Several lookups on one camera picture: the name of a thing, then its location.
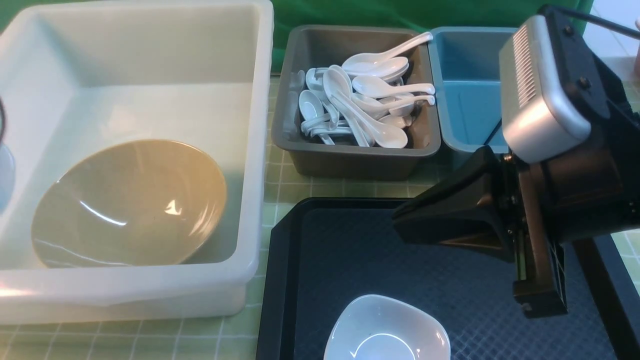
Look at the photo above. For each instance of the blue plastic bin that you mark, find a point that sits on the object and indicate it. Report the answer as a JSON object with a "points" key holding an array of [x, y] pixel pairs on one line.
{"points": [[464, 62]]}

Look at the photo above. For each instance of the grey plastic bin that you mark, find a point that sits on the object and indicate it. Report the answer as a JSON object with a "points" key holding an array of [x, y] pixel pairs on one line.
{"points": [[350, 157]]}

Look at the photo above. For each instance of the white square dish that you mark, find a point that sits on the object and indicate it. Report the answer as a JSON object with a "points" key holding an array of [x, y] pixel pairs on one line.
{"points": [[376, 327], [7, 177]]}

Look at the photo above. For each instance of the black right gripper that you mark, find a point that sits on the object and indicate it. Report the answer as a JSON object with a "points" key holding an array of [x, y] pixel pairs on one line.
{"points": [[588, 191]]}

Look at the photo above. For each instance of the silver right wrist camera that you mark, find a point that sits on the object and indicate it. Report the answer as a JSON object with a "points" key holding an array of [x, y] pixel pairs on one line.
{"points": [[538, 120]]}

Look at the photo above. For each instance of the large tan noodle bowl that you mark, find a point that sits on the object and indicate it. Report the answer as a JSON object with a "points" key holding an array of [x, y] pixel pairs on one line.
{"points": [[140, 203]]}

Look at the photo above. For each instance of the white spoon top leaning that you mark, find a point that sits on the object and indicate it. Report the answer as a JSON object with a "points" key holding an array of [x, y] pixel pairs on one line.
{"points": [[366, 61]]}

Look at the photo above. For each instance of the black serving tray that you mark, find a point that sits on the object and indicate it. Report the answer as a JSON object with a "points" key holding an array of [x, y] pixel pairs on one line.
{"points": [[326, 252]]}

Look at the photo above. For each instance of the green checked tablecloth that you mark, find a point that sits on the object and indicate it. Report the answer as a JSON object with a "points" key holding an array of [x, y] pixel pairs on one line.
{"points": [[208, 338]]}

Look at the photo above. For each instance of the white spoon right lower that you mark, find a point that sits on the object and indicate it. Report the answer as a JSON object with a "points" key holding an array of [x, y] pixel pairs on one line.
{"points": [[375, 108]]}

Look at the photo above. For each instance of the white soup spoon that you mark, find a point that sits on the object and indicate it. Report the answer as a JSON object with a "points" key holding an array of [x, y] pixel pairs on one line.
{"points": [[338, 89]]}

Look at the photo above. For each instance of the large white plastic tub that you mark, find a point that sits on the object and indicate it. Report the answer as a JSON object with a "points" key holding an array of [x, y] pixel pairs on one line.
{"points": [[49, 130]]}

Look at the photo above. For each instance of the white spoon left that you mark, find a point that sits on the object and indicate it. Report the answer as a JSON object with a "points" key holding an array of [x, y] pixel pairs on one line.
{"points": [[314, 118]]}

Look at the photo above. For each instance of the green backdrop cloth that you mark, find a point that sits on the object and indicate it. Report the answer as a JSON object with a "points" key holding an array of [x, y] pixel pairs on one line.
{"points": [[99, 43]]}

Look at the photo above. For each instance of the white spoon right middle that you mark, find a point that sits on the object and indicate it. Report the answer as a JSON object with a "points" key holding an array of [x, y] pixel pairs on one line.
{"points": [[375, 87]]}

